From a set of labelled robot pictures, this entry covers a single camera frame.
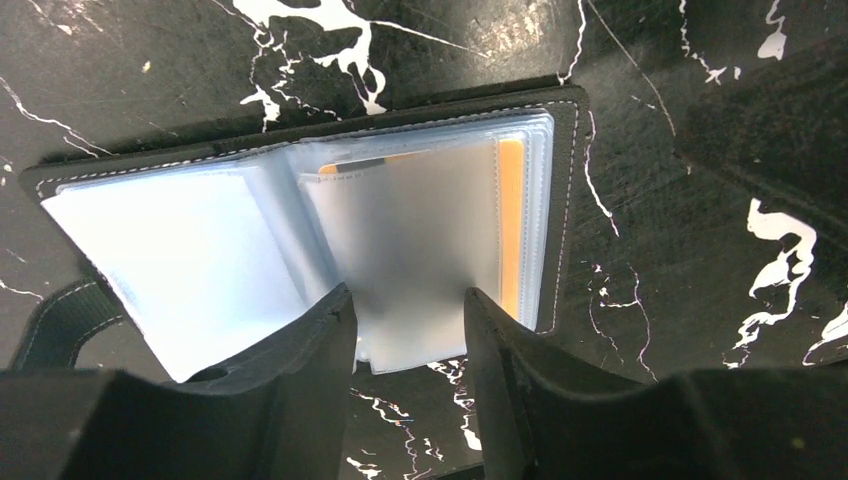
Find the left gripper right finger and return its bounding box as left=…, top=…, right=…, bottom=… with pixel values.
left=464, top=288, right=847, bottom=479

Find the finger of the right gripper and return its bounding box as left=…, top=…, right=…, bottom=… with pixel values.
left=675, top=36, right=847, bottom=249

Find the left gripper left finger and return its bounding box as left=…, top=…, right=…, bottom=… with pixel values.
left=1, top=283, right=357, bottom=479

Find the black leather card holder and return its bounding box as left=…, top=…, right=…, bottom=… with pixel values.
left=22, top=85, right=591, bottom=382

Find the orange credit card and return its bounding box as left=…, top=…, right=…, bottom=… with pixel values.
left=301, top=138, right=525, bottom=323

